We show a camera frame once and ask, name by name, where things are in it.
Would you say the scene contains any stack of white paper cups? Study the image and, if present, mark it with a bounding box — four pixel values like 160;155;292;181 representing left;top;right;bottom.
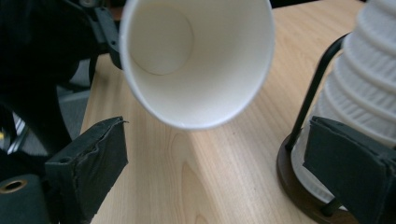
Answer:
291;0;396;204

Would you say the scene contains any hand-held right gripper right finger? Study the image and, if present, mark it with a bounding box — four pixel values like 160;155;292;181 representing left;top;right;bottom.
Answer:
303;115;396;224

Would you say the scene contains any blue banded white paper cup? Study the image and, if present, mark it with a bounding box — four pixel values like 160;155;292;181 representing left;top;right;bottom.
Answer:
119;0;276;132

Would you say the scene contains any dark wire cup holder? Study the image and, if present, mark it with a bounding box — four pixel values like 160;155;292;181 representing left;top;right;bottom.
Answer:
276;32;360;224

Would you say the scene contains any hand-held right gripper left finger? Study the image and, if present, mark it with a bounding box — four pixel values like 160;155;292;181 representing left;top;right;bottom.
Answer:
44;116;130;224

